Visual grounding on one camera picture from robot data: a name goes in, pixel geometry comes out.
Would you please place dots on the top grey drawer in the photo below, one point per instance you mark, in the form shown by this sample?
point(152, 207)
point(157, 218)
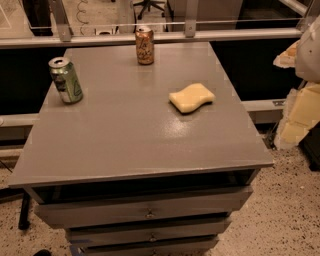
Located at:
point(143, 208)

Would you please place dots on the yellow sponge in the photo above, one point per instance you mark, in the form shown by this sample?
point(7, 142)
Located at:
point(191, 98)

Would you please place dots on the black table leg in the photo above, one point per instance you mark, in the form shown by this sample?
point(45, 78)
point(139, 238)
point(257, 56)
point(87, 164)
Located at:
point(24, 223)

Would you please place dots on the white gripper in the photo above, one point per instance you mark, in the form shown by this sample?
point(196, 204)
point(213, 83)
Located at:
point(309, 55)

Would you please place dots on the grey drawer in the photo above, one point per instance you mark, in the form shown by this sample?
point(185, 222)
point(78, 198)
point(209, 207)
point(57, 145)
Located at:
point(148, 232)
point(201, 243)
point(143, 208)

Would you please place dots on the black office chair base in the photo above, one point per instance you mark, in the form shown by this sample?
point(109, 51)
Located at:
point(148, 4)

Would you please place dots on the orange soda can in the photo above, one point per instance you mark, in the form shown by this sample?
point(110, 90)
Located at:
point(144, 37)

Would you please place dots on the metal guard rail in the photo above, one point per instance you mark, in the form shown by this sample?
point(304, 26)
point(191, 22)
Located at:
point(77, 23)

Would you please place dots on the middle grey drawer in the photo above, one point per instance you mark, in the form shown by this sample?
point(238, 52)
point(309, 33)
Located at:
point(148, 232)

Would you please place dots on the green soda can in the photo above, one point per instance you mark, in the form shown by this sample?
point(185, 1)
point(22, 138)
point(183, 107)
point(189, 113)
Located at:
point(65, 79)

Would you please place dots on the bottom grey drawer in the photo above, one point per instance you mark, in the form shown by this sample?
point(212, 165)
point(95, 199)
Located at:
point(201, 243)

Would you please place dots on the grey drawer cabinet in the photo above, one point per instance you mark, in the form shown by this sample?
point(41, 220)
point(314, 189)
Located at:
point(126, 139)

